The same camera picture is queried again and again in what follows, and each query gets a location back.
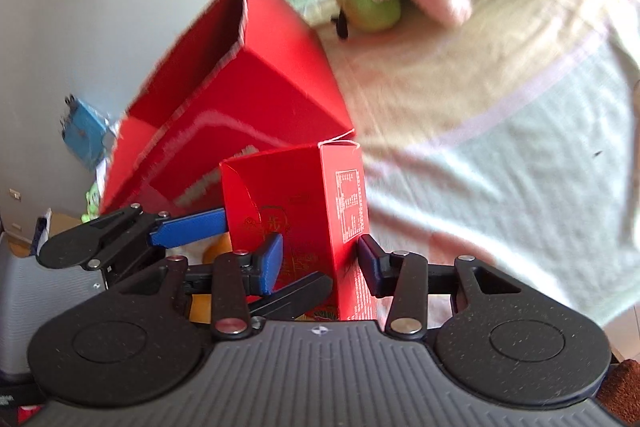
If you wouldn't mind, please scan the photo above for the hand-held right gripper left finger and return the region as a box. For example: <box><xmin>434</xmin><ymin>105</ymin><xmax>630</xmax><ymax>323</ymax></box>
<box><xmin>116</xmin><ymin>232</ymin><xmax>284</xmax><ymax>342</ymax></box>

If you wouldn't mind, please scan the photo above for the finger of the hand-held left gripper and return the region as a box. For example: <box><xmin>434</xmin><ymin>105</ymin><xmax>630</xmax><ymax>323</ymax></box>
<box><xmin>87</xmin><ymin>203</ymin><xmax>229</xmax><ymax>272</ymax></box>
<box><xmin>247</xmin><ymin>271</ymin><xmax>334</xmax><ymax>317</ymax></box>

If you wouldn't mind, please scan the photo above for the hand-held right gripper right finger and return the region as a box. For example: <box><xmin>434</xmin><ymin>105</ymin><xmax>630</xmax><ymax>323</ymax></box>
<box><xmin>356</xmin><ymin>234</ymin><xmax>525</xmax><ymax>338</ymax></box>

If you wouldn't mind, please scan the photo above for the large orange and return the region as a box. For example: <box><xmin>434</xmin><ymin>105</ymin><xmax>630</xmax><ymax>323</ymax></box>
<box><xmin>187</xmin><ymin>237</ymin><xmax>236</xmax><ymax>325</ymax></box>

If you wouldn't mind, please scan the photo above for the small red carton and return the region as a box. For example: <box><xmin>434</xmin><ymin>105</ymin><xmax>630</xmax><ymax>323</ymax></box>
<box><xmin>219</xmin><ymin>142</ymin><xmax>380</xmax><ymax>323</ymax></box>

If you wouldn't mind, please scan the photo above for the large red cardboard box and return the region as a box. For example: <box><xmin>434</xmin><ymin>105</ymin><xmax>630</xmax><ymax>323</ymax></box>
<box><xmin>98</xmin><ymin>0</ymin><xmax>357</xmax><ymax>220</ymax></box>

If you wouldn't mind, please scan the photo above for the small green plush toy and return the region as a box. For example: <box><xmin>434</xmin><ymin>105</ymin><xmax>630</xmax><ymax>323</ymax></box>
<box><xmin>82</xmin><ymin>187</ymin><xmax>108</xmax><ymax>223</ymax></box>

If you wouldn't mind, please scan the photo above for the blue packet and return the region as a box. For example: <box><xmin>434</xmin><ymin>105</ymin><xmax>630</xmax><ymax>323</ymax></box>
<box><xmin>60</xmin><ymin>94</ymin><xmax>111</xmax><ymax>170</ymax></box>

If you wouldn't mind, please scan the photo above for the pastel striped blanket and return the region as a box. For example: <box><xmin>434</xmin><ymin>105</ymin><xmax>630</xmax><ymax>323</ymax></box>
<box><xmin>265</xmin><ymin>0</ymin><xmax>640</xmax><ymax>358</ymax></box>

